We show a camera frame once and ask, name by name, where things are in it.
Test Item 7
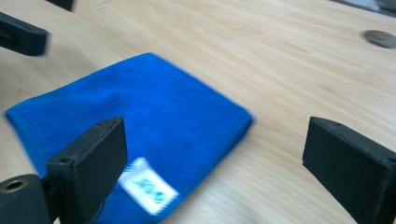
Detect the grey round table grommet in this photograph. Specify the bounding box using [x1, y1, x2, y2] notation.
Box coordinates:
[361, 29, 396, 49]

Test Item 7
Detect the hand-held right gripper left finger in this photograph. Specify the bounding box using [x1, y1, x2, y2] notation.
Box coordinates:
[46, 116, 129, 224]

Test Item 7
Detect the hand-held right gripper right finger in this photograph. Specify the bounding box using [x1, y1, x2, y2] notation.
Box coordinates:
[301, 116, 396, 224]

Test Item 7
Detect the blue microfibre cloth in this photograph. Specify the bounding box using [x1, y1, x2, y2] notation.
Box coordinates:
[4, 51, 255, 224]

